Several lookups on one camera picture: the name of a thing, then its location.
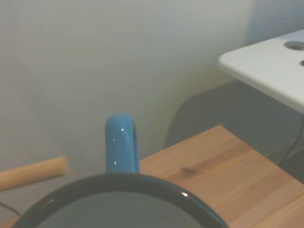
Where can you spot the blue ceramic mug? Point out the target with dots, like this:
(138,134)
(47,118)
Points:
(122,147)

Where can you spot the wooden mug rack peg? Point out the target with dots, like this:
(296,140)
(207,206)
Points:
(33,171)

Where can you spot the white table with holes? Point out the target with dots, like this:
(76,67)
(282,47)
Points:
(268,65)

